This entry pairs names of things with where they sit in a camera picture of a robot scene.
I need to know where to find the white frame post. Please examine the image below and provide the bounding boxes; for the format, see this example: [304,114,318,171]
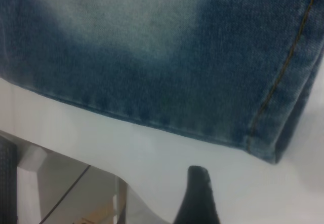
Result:
[16,145,49,211]

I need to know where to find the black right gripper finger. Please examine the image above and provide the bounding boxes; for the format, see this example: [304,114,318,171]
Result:
[174,165,221,224]

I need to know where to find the blue denim jeans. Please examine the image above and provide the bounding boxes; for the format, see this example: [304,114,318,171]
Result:
[0,0,324,165]

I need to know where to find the thin black cable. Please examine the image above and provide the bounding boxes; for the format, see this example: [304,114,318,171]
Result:
[39,165,92,222]

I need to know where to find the metal table leg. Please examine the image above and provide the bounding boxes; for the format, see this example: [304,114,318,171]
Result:
[113,177,130,224]

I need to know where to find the black mesh panel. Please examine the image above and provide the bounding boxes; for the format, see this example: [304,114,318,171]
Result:
[0,134,19,224]

